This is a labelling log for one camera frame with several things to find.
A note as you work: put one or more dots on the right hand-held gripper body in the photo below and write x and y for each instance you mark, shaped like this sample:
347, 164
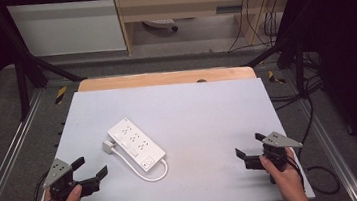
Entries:
279, 140

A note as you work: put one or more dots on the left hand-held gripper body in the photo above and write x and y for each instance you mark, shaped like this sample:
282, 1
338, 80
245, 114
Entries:
57, 172

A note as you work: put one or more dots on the white plug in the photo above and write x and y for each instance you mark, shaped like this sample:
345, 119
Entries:
107, 146

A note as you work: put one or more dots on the white power strip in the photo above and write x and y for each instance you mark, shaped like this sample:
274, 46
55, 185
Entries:
137, 145

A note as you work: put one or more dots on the person's right hand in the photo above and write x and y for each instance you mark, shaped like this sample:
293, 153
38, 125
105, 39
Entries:
289, 186

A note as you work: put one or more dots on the pale grey table board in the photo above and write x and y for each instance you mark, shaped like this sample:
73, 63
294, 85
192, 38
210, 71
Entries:
195, 119

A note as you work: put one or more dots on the yellow black hazard tape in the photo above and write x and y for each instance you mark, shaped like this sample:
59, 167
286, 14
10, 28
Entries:
61, 94
273, 77

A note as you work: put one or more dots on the black metal stand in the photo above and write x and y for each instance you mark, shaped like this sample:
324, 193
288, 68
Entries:
22, 90
299, 67

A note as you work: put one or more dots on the wooden table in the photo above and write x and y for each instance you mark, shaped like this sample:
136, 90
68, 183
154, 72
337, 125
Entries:
164, 78

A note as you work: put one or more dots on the white cabinet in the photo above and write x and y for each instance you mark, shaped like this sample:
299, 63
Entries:
64, 25

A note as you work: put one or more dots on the wooden desk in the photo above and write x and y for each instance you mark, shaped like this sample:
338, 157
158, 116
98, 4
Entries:
190, 5

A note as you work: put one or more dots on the grey power strip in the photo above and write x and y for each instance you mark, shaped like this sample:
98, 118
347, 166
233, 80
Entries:
160, 23

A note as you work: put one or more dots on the aluminium floor rail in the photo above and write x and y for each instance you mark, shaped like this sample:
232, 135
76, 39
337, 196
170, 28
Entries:
10, 151
334, 154

